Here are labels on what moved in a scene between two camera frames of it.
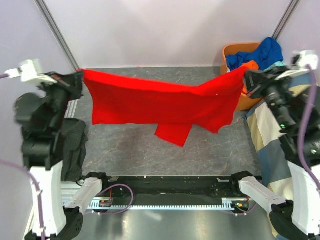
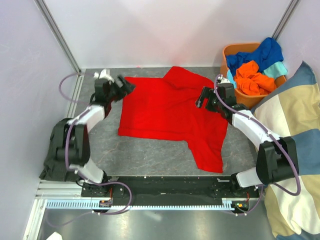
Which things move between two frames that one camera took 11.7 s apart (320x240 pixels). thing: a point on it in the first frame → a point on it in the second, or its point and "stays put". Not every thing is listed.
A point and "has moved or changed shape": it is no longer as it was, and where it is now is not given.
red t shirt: (175, 109) has moved or changed shape
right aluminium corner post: (285, 19) stays put
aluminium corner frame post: (43, 6) stays put
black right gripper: (259, 81) → (204, 94)
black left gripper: (72, 83) → (127, 87)
